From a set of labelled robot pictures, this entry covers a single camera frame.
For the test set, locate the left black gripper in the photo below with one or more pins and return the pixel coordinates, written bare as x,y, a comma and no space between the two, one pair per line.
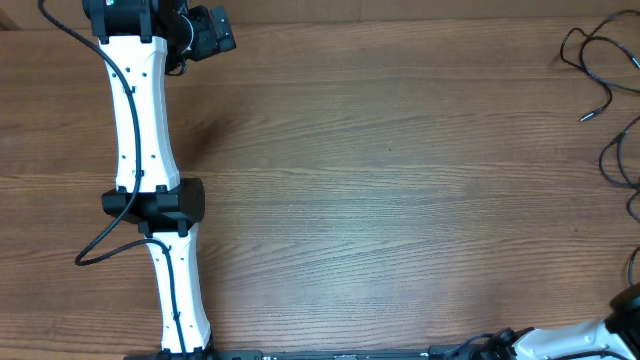
211,43

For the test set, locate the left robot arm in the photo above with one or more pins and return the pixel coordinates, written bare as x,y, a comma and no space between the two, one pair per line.
143,42

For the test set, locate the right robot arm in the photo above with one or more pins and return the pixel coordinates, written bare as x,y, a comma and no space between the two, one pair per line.
614,337

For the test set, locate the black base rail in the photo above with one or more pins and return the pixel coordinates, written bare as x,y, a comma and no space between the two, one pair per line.
435,353

